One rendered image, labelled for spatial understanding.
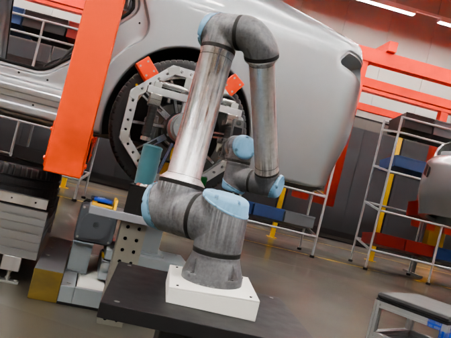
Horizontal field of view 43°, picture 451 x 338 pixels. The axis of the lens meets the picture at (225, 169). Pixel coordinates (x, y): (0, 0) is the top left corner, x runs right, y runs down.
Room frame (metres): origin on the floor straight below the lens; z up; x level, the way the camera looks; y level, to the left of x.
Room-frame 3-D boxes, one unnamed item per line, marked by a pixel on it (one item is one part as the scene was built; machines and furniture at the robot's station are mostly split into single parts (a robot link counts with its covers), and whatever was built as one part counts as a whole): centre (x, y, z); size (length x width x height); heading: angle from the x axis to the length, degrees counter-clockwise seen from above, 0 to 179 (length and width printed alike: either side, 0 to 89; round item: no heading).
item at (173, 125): (2.60, 0.23, 0.85); 0.21 x 0.14 x 0.14; 13
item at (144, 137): (2.40, 0.36, 0.83); 0.04 x 0.04 x 0.16
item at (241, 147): (2.20, -0.04, 0.80); 0.12 x 0.09 x 0.10; 13
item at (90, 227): (2.86, 0.56, 0.26); 0.42 x 0.18 x 0.35; 13
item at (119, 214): (2.33, 0.28, 0.44); 0.43 x 0.17 x 0.03; 103
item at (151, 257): (2.83, 0.28, 0.32); 0.40 x 0.30 x 0.28; 103
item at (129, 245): (2.33, 0.31, 0.21); 0.10 x 0.10 x 0.42; 13
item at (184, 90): (2.53, 0.31, 1.03); 0.19 x 0.18 x 0.11; 13
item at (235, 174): (2.19, -0.05, 0.69); 0.12 x 0.09 x 0.12; 63
